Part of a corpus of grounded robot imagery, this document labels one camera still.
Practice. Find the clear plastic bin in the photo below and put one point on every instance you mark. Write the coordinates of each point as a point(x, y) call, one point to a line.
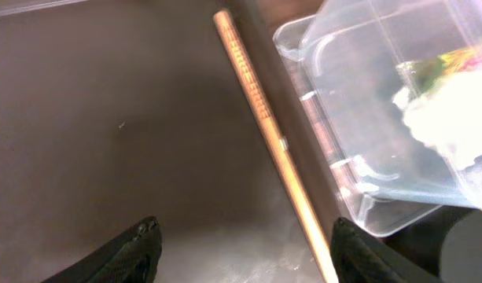
point(343, 62)

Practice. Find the food wrapper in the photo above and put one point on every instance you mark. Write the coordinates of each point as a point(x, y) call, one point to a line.
point(441, 102)

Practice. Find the black waste tray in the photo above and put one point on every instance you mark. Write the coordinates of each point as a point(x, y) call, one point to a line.
point(446, 243)

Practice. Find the dark brown serving tray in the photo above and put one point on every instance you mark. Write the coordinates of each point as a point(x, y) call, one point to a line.
point(112, 111)

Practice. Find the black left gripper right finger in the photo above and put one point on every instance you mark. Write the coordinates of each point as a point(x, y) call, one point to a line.
point(358, 257)

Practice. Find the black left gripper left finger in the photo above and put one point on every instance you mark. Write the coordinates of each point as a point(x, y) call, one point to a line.
point(132, 256)

